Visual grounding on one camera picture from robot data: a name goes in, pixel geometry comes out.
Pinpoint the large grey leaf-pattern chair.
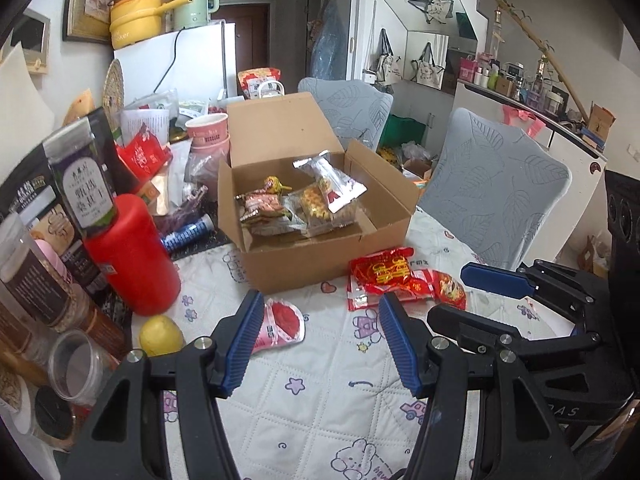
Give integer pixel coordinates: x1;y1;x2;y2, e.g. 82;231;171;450
416;107;573;273

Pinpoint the bamboo branch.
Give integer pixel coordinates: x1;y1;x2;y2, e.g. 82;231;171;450
480;0;591;121

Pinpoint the yellow lemon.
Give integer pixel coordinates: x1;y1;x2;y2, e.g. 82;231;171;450
138;315;186;357

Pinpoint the dark red-print snack packet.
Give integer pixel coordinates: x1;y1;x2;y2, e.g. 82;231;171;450
239;187;286;221

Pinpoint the white refrigerator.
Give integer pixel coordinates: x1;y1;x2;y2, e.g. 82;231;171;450
112;20;238;111

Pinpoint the small brown carton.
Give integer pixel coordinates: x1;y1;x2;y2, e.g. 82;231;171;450
587;102;617;143

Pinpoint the row of cosmetic bottles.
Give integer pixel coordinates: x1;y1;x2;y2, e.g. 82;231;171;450
459;50;571;113

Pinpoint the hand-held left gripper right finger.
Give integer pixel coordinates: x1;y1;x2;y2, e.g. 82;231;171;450
378;291;586;480

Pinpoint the green bag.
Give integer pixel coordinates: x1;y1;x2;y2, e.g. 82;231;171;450
382;114;428;148

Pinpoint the red foil bag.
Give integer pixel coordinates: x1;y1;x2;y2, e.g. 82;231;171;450
116;122;173;193

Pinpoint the grey patterned snack packet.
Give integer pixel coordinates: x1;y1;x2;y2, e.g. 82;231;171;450
250;207;308;237

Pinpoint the gold foil packet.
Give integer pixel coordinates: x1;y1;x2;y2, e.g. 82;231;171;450
140;170;173;206

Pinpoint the white printed paper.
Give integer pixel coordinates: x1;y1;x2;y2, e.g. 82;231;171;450
121;109;171;148

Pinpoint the small grey leaf-pattern chair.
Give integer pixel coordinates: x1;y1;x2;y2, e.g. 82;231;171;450
297;77;395;153

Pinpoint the large red snack packet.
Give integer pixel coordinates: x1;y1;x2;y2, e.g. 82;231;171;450
347;247;436;311

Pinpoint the yellow cooking pot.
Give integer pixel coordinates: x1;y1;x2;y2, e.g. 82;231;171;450
109;0;183;51

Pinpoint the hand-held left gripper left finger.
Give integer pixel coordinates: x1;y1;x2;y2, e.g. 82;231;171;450
66;289;266;480

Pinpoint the blue tube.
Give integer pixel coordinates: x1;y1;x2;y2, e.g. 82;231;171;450
161;214;217;253

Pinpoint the black-lid jar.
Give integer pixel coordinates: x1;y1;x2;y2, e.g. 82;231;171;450
32;385;76;448

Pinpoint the brown-label food jar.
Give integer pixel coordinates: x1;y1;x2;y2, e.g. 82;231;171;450
0;212;66;333

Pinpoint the dark labelled jar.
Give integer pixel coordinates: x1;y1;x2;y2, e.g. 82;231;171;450
42;121;118;238

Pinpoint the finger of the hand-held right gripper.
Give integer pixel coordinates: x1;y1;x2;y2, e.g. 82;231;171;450
426;304;635;406
459;259;608;333

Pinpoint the cream wall intercom panel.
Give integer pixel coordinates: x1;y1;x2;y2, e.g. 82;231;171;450
0;7;52;76

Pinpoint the blue plastic garment cover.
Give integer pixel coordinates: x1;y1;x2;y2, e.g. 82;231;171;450
309;0;351;81

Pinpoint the white quilted printed tablecloth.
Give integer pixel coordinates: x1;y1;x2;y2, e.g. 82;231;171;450
130;200;576;480

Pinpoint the brown granule jar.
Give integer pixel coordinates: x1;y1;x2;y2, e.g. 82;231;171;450
75;305;132;361

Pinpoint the oat-filled jar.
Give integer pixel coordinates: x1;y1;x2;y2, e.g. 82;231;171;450
0;360;36;436

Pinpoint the pink paper cup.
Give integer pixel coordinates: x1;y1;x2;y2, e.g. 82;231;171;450
189;135;231;171
185;112;230;148

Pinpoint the round woven mat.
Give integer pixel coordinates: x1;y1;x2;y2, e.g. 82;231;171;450
102;58;126;116

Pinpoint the green electric kettle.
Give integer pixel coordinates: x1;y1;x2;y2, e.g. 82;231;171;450
172;0;221;31

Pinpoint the red canister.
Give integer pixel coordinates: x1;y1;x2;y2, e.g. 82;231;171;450
82;192;182;317

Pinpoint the pink ribbon bow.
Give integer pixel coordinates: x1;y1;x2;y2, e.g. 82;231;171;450
501;104;547;137

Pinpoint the empty clear jar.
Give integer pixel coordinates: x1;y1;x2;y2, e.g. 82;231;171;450
47;329;123;406

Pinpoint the white cutting board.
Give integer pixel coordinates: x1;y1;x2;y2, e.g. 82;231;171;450
0;42;56;161

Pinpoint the black food bag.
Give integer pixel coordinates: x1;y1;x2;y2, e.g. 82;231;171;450
0;107;138;296

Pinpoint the brown kraft paper bag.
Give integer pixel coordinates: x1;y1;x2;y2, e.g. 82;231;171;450
62;89;96;126

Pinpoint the clear red-label snack packet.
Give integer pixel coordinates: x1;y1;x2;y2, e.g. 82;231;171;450
292;152;368;213

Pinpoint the yellow lollipop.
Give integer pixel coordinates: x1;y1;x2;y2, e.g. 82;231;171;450
262;175;293;196

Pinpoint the red printed bag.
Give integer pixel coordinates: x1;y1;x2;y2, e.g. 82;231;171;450
236;66;283;98

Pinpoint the gold framed picture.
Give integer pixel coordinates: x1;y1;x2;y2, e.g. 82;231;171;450
62;0;123;43

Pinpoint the dark-strap tote bag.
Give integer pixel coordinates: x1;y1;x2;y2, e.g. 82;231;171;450
374;27;403;85

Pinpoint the small red snack packet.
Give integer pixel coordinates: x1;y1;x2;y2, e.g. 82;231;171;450
425;269;468;311

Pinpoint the pink bottle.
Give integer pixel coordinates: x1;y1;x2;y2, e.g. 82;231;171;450
32;239;68;281

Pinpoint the brown door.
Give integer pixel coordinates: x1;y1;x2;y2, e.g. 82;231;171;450
217;2;271;98

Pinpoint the brown cardboard box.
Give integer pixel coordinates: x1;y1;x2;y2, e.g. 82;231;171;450
217;91;420;295

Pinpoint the black power cable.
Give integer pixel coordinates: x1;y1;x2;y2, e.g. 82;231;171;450
147;25;187;98

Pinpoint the purple wrapper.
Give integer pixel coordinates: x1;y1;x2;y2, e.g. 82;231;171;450
160;185;211;233

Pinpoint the pile of plastic bags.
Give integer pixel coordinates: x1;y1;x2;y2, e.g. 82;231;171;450
377;140;436;183

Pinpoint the pink snack packet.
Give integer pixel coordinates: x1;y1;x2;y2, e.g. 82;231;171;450
250;297;307;356

